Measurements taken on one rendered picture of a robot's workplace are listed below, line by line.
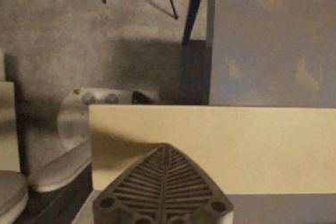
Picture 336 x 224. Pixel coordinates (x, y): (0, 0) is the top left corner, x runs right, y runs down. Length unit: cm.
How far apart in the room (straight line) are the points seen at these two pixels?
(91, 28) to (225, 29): 143
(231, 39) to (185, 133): 15
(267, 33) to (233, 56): 6
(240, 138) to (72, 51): 155
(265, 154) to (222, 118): 8
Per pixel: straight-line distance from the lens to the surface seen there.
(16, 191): 27
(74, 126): 120
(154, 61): 129
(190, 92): 95
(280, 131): 24
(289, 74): 26
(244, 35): 24
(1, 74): 157
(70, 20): 171
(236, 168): 22
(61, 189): 35
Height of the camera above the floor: 124
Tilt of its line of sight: 84 degrees down
